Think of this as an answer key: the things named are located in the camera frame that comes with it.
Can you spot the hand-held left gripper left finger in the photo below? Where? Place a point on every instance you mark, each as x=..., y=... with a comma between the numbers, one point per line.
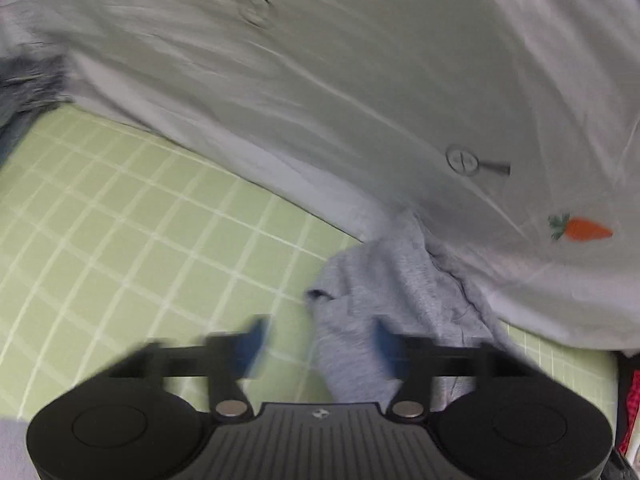
x=252, y=346

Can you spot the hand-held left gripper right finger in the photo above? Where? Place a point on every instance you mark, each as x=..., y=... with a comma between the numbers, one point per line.
x=387, y=351

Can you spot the light grey t-shirt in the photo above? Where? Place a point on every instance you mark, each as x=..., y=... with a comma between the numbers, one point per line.
x=370, y=290

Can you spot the green grid mat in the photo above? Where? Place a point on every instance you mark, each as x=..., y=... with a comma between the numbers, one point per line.
x=125, y=235

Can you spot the red cloth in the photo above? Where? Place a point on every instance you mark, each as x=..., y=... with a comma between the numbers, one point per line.
x=632, y=400

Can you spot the grey carrot print bedsheet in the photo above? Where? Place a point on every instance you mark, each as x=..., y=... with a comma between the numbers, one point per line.
x=350, y=85

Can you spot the blue plaid shirt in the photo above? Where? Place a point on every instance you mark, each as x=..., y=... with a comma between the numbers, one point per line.
x=30, y=85

